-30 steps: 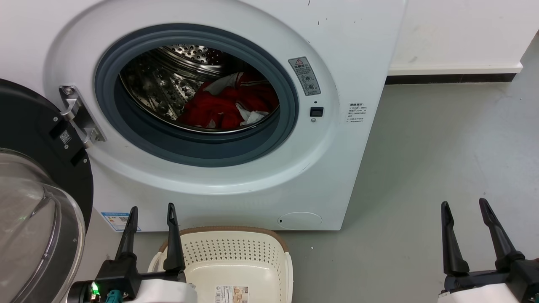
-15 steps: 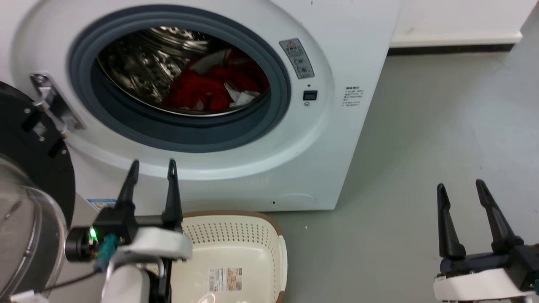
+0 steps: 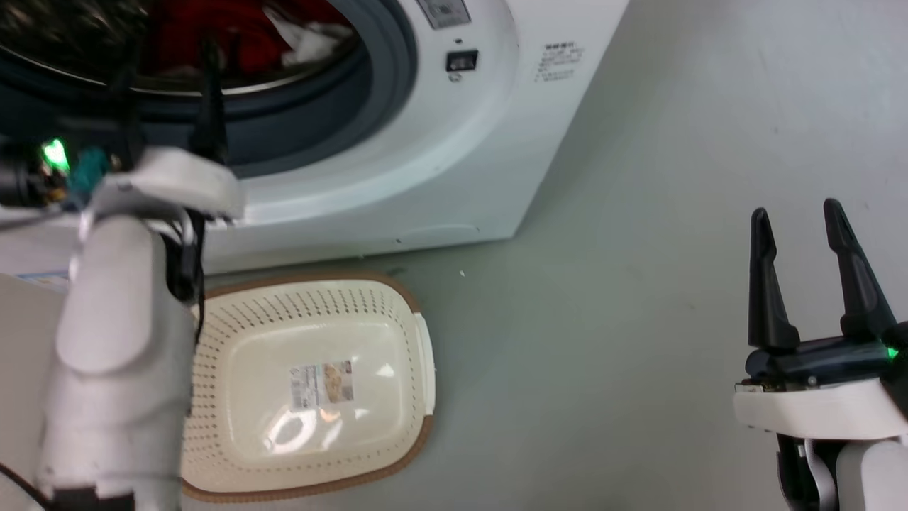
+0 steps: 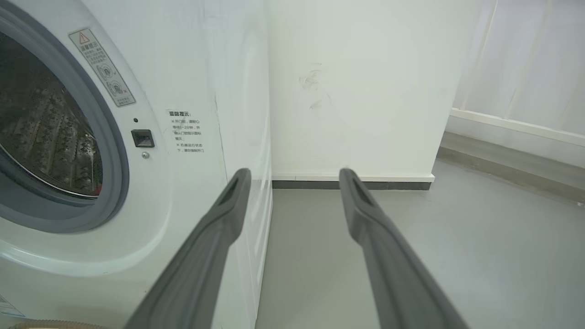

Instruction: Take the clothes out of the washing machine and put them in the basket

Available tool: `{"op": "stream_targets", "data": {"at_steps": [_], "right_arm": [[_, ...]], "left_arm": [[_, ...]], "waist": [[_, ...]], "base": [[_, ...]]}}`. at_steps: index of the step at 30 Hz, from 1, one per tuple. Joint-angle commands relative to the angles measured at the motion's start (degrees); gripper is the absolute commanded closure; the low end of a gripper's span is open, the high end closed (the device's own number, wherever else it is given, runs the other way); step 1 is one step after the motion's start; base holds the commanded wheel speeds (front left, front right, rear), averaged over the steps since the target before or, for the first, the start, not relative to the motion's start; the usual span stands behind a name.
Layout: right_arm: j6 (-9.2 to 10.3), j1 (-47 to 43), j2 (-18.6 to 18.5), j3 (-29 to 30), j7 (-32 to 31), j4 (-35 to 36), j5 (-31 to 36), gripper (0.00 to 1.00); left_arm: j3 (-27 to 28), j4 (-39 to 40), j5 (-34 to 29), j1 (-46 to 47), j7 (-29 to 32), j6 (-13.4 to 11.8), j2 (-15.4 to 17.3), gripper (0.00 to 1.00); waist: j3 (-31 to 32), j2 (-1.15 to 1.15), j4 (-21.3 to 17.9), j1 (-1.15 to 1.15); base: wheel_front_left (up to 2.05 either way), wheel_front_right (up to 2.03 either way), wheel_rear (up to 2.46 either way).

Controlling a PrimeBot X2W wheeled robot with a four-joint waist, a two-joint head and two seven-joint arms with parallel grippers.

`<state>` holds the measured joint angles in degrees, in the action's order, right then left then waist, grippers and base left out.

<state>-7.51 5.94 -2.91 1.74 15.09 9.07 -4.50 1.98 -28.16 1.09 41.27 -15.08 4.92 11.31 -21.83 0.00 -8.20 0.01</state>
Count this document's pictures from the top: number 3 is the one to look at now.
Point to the white garment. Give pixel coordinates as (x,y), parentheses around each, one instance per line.
(312,39)

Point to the printed sticker in basket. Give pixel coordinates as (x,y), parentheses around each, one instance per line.
(321,384)

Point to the white front-load washing machine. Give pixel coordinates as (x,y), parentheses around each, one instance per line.
(454,163)

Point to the black door latch socket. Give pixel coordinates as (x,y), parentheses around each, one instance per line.
(462,60)

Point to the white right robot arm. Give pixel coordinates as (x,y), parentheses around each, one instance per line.
(865,475)

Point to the left gripper white dark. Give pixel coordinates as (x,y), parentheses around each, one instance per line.
(170,184)

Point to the cream perforated laundry basket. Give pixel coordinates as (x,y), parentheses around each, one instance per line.
(312,333)

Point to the red garment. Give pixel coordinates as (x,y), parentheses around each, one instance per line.
(191,35)

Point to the grey rubber door gasket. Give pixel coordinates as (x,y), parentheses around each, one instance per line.
(340,92)

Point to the right gripper white dark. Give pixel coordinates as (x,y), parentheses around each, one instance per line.
(823,397)

